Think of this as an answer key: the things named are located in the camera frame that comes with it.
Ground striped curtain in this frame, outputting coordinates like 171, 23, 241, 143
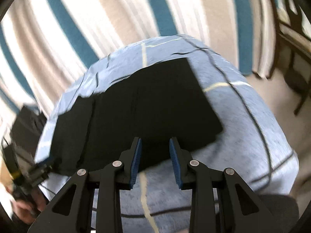
0, 0, 277, 136

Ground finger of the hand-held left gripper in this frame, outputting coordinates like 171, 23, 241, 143
34, 156, 58, 173

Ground blue checked blanket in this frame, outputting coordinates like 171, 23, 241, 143
34, 36, 300, 233

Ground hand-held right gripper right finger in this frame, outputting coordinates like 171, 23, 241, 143
169, 137, 284, 233

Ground person's left hand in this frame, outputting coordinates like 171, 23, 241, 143
8, 187, 48, 225

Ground black pants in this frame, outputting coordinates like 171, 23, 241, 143
50, 58, 224, 176

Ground dark wooden chair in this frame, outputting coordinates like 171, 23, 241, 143
273, 17, 311, 116

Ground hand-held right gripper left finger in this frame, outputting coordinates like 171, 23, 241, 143
28, 137, 143, 233

